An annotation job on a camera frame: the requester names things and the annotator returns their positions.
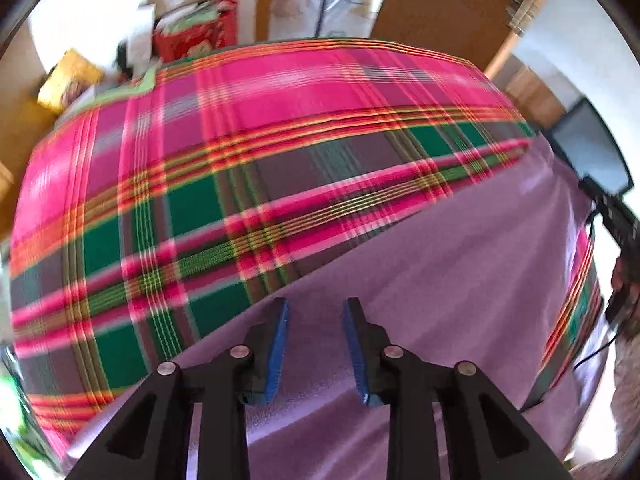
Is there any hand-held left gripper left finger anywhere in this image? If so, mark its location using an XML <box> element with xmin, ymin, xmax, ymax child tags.
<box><xmin>65</xmin><ymin>297</ymin><xmax>291</xmax><ymax>480</ymax></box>

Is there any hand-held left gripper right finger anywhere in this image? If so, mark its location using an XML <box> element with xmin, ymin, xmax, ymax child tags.
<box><xmin>341</xmin><ymin>297</ymin><xmax>576</xmax><ymax>480</ymax></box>

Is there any purple fleece garment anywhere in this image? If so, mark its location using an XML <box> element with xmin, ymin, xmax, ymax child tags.
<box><xmin>65</xmin><ymin>135</ymin><xmax>608</xmax><ymax>480</ymax></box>

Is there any person's right forearm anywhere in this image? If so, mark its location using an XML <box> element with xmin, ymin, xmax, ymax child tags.
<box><xmin>570</xmin><ymin>327</ymin><xmax>640</xmax><ymax>476</ymax></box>

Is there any black mesh office chair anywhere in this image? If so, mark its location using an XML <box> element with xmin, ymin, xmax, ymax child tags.
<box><xmin>542</xmin><ymin>97</ymin><xmax>633</xmax><ymax>198</ymax></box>

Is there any low wooden cabinet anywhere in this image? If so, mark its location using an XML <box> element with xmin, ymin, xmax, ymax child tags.
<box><xmin>505</xmin><ymin>65</ymin><xmax>568</xmax><ymax>128</ymax></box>

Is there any pink plaid bed sheet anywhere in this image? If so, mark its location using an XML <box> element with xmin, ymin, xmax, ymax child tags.
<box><xmin>7</xmin><ymin>37</ymin><xmax>603</xmax><ymax>466</ymax></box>

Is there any wooden door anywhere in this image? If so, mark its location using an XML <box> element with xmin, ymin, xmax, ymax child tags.
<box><xmin>372</xmin><ymin>0</ymin><xmax>566</xmax><ymax>81</ymax></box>

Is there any red gift bag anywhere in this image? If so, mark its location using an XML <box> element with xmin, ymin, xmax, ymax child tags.
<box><xmin>152</xmin><ymin>0</ymin><xmax>240</xmax><ymax>63</ymax></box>

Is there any yellow paper bag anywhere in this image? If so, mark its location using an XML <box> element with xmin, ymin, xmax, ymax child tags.
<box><xmin>37</xmin><ymin>49</ymin><xmax>106</xmax><ymax>111</ymax></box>

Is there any wooden wardrobe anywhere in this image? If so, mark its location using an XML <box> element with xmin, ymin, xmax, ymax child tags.
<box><xmin>0</xmin><ymin>25</ymin><xmax>58</xmax><ymax>241</ymax></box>

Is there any white carton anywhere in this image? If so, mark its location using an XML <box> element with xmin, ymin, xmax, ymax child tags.
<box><xmin>122</xmin><ymin>5</ymin><xmax>156</xmax><ymax>68</ymax></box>

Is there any black cable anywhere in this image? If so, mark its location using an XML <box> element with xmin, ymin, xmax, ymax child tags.
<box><xmin>572</xmin><ymin>305</ymin><xmax>623</xmax><ymax>372</ymax></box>

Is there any metal door handle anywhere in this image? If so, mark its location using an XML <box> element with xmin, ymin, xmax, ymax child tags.
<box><xmin>505</xmin><ymin>0</ymin><xmax>538</xmax><ymax>36</ymax></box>

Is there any wooden door frame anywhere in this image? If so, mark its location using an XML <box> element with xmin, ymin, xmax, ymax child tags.
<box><xmin>255</xmin><ymin>0</ymin><xmax>276</xmax><ymax>43</ymax></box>

